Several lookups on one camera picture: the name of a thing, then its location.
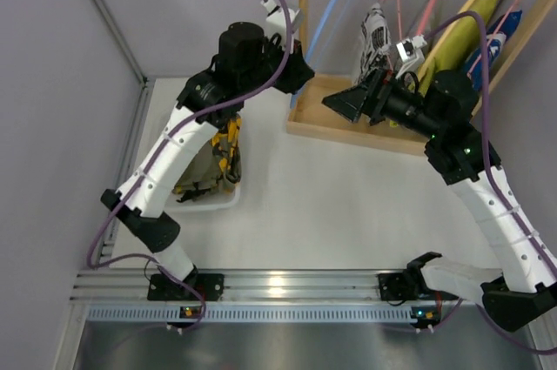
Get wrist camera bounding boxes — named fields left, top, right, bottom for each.
left=260, top=0, right=304, bottom=38
left=396, top=35, right=427, bottom=79

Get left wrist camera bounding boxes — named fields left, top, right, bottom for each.
left=260, top=0, right=304, bottom=38

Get camouflage trousers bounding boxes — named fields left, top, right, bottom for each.
left=172, top=115, right=242, bottom=204

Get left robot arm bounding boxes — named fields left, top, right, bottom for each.
left=101, top=22, right=314, bottom=282

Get wooden hanger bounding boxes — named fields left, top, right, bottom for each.
left=418, top=0, right=476, bottom=79

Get wooden clothes rack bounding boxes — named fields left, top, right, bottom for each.
left=286, top=0, right=556, bottom=157

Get grey slotted cable duct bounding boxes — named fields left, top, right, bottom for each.
left=87, top=304, right=440, bottom=324

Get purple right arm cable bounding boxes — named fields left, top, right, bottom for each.
left=424, top=10, right=557, bottom=356

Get blue white red trousers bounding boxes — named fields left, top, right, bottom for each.
left=461, top=10, right=523, bottom=91

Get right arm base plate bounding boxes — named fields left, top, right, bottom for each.
left=378, top=270, right=435, bottom=302

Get lime green trousers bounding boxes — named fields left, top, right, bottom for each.
left=417, top=0, right=498, bottom=96

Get pink padded hanger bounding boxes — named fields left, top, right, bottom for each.
left=415, top=0, right=438, bottom=36

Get aluminium rail base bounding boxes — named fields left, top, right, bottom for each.
left=71, top=267, right=501, bottom=304

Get white black printed trousers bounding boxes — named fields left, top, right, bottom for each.
left=351, top=2, right=392, bottom=85

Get grey trousers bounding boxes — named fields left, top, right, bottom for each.
left=412, top=0, right=442, bottom=36

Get clear plastic basket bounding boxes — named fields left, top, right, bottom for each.
left=164, top=183, right=240, bottom=213

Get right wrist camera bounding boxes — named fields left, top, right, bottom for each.
left=396, top=35, right=427, bottom=79

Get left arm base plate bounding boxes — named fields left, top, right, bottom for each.
left=147, top=272, right=225, bottom=302

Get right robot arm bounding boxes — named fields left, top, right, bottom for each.
left=322, top=69, right=556, bottom=333

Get pink hanger under blue trousers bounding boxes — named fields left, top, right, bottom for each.
left=466, top=0, right=522, bottom=81

